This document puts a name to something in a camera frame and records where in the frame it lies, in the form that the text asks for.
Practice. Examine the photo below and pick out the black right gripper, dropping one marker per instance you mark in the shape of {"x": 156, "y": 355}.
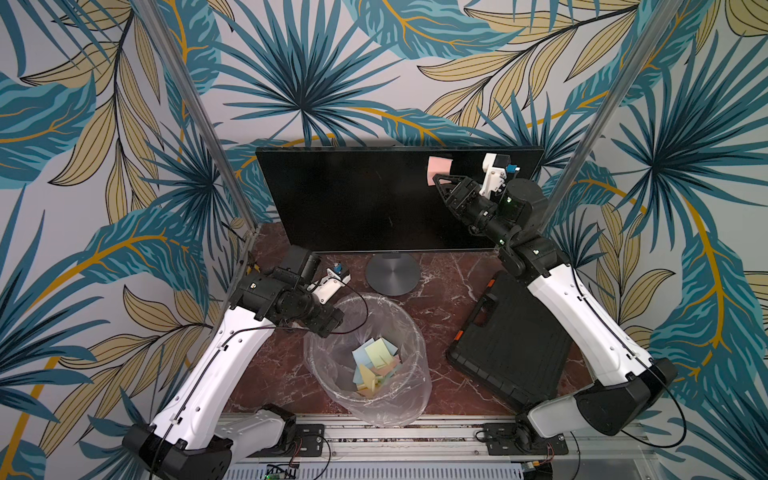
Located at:
{"x": 465, "y": 198}

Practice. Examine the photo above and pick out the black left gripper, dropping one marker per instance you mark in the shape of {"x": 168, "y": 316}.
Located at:
{"x": 327, "y": 321}

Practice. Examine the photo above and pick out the large pink sticky note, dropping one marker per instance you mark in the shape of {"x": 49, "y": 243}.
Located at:
{"x": 437, "y": 166}

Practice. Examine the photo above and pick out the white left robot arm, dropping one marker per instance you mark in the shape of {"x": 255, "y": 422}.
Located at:
{"x": 186, "y": 439}

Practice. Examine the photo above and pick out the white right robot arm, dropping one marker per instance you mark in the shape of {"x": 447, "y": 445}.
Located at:
{"x": 627, "y": 378}

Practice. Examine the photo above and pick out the pile of discarded sticky notes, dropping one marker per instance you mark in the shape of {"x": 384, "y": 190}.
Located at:
{"x": 376, "y": 362}

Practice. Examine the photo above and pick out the grey round monitor stand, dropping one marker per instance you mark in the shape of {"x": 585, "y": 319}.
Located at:
{"x": 393, "y": 274}

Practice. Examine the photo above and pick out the black computer monitor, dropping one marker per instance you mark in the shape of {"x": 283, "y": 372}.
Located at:
{"x": 368, "y": 200}

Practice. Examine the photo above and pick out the clear plastic lined waste bin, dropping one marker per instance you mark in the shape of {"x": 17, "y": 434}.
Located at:
{"x": 405, "y": 397}

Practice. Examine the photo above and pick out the black plastic tool case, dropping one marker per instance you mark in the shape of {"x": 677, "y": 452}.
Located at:
{"x": 512, "y": 345}

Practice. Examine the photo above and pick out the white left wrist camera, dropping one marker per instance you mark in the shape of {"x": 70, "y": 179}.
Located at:
{"x": 337, "y": 276}

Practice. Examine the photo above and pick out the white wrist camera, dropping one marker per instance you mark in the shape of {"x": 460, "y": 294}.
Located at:
{"x": 498, "y": 169}
{"x": 337, "y": 276}

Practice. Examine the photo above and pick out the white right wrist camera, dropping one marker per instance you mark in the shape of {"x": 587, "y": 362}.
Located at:
{"x": 498, "y": 169}

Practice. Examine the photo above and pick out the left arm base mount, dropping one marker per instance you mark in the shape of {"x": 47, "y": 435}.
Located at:
{"x": 299, "y": 441}

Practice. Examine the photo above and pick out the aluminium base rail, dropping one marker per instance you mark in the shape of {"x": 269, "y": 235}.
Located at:
{"x": 443, "y": 447}

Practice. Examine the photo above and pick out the left aluminium frame post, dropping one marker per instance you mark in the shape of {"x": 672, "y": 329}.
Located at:
{"x": 161, "y": 36}

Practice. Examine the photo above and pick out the aluminium frame post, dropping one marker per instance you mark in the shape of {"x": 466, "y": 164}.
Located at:
{"x": 161, "y": 36}
{"x": 629, "y": 65}

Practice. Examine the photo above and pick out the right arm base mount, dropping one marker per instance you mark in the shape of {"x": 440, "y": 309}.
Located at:
{"x": 514, "y": 439}

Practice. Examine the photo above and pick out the right aluminium frame post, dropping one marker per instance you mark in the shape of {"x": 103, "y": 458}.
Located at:
{"x": 629, "y": 65}

